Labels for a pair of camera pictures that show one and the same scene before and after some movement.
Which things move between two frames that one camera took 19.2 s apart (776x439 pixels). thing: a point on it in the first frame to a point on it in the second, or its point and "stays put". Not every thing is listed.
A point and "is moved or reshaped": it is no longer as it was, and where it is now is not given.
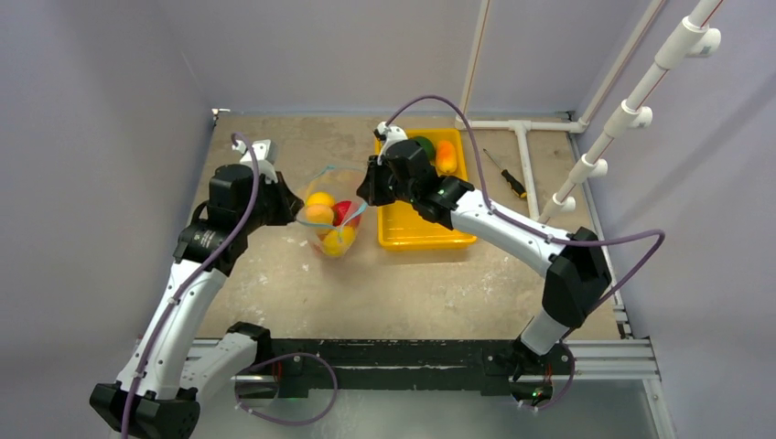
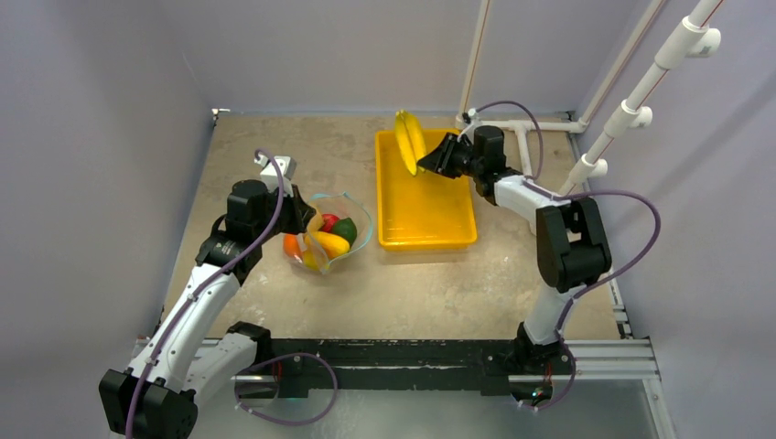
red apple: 343,209 to 328,222
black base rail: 296,365 stays put
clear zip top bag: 331,209 is moved or reshaped
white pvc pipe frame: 696,36 stays put
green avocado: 427,144 to 346,229
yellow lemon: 320,198 to 315,222
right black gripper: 377,184 to 452,156
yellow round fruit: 338,241 to 309,260
